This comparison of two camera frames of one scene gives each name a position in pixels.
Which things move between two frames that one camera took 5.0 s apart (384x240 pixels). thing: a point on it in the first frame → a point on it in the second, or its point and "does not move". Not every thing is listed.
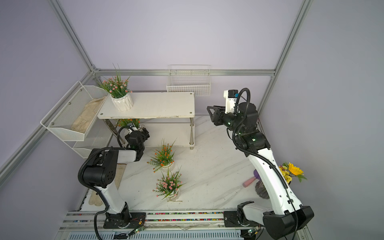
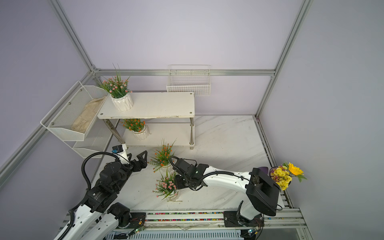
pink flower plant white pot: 119,90 does not move
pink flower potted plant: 168,186 does not move
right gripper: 220,116 → 179,184
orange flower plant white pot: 162,158 does not move
